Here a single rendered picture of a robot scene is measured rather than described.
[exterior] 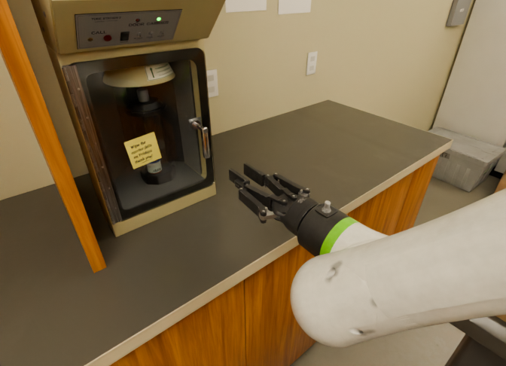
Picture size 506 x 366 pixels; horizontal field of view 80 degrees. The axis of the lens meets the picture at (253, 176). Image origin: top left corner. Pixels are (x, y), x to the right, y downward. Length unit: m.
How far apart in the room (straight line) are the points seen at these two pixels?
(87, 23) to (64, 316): 0.57
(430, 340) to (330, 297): 1.61
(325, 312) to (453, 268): 0.14
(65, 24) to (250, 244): 0.60
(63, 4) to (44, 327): 0.60
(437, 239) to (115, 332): 0.60
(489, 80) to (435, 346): 2.26
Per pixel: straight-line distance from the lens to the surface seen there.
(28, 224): 1.09
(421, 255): 0.31
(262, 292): 0.96
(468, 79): 3.41
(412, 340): 1.92
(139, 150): 0.80
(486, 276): 0.29
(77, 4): 0.61
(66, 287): 0.84
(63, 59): 0.72
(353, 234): 0.51
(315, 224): 0.52
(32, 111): 0.64
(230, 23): 1.38
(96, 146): 0.76
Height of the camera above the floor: 1.52
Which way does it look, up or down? 32 degrees down
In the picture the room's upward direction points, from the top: straight up
